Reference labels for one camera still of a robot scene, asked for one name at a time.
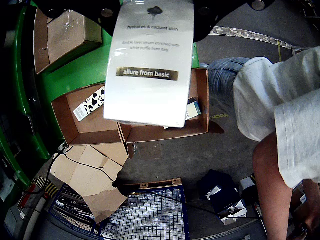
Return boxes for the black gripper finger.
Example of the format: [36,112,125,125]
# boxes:
[32,0,123,39]
[192,0,277,44]

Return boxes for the long white serum box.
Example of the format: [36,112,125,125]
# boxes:
[102,0,196,129]

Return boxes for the large shallow cardboard tray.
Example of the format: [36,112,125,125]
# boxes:
[33,7,103,76]

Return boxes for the open brown cardboard box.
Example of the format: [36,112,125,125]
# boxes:
[117,67,225,145]

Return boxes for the flat torn cardboard sheet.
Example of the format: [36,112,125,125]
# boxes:
[49,143,130,225]

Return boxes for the blue denim jeans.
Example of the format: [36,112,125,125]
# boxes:
[199,56,251,106]

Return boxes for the green metal machine housing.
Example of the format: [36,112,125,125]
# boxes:
[0,0,52,193]

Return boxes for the cow print carton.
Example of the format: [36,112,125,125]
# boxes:
[82,86,106,115]

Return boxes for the blue and white carton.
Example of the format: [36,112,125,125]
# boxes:
[185,97,202,121]

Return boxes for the person in white shirt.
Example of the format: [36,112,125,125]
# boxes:
[233,46,320,190]

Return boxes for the small grey black device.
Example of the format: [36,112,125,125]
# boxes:
[238,176,257,198]

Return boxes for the dark blue plastic bin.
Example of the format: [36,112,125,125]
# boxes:
[197,169,248,226]

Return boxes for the wooden pallet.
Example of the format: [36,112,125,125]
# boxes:
[116,177,183,192]

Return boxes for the yellow black striped bumper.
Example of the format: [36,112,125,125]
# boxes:
[33,175,59,199]

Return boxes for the red metal strip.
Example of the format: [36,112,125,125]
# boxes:
[18,183,38,210]

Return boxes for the blue crate with goods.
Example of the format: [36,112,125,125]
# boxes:
[48,183,191,240]

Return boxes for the black floor cable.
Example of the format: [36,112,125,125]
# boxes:
[45,144,262,221]

